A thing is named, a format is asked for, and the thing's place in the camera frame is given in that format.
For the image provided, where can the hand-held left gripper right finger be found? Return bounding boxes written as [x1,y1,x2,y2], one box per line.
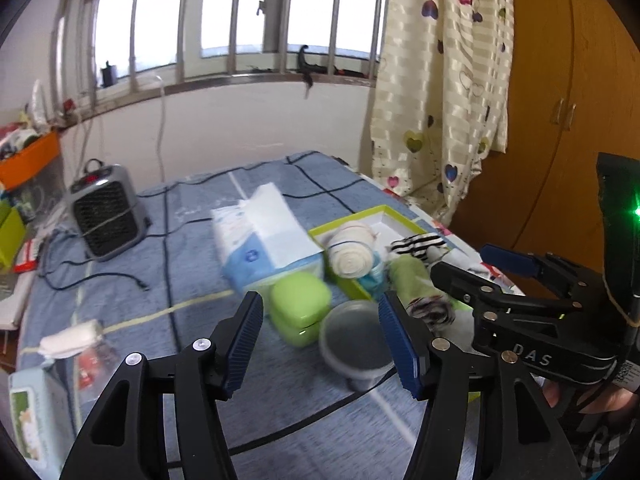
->
[378,290,583,480]

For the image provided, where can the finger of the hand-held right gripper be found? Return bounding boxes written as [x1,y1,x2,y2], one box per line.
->
[430,260,576,322]
[480,244,607,302]

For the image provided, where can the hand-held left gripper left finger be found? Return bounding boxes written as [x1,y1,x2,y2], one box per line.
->
[60,291,265,480]

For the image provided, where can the green rabbit print towel roll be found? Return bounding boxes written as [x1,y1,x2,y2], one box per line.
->
[387,255,458,331]

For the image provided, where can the black white striped sock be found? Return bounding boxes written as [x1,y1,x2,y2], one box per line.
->
[390,234,446,263]

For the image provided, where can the light blue cloth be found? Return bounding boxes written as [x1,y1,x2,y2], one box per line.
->
[360,252,388,293]

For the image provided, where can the lime green white box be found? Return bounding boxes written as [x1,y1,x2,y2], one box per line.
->
[308,204,483,403]

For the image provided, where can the beige cloth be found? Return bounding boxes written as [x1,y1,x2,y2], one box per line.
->
[325,222,383,278]

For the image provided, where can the person's right forearm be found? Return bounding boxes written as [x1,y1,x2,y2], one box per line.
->
[565,410,640,480]

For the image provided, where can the person's right hand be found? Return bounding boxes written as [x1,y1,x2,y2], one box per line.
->
[542,377,638,428]

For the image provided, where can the clear plastic jar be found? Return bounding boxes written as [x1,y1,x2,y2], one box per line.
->
[319,300,396,391]

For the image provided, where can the lime green lidded container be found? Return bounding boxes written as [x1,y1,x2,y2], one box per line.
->
[269,274,332,348]

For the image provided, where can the blue checked bedsheet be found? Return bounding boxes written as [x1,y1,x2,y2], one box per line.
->
[15,150,526,480]

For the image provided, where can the blue tissue pack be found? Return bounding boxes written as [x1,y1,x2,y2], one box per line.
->
[210,182,326,296]

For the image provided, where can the clear bag with red print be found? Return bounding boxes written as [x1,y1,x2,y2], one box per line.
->
[77,345,118,401]

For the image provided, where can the white rolled cloth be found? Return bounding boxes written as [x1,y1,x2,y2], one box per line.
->
[39,319,103,361]

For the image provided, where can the heart print curtain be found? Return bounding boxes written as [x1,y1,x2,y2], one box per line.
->
[370,0,516,226]

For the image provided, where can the grey space heater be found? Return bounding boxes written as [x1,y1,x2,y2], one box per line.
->
[66,159,151,262]

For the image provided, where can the wooden wardrobe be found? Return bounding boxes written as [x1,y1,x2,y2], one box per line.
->
[450,0,640,271]

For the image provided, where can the wet wipes pack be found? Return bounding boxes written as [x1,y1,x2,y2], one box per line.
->
[7,365,76,466]

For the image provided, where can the red white packet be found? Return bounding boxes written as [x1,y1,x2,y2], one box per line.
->
[15,237,46,273]

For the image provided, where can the clear plastic storage box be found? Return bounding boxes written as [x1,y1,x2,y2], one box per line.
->
[10,160,68,221]

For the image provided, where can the green cardboard box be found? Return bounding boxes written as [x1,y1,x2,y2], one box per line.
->
[0,200,28,268]

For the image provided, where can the black hook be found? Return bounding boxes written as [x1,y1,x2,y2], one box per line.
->
[297,45,326,98]

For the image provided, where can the orange storage box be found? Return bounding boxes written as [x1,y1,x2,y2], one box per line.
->
[0,130,62,191]

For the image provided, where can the pile of packets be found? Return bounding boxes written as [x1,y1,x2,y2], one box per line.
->
[0,80,61,156]

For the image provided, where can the metal window grille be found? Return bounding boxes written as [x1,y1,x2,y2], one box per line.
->
[50,0,391,106]

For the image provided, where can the black power cable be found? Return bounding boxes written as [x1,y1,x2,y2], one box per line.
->
[37,230,151,293]

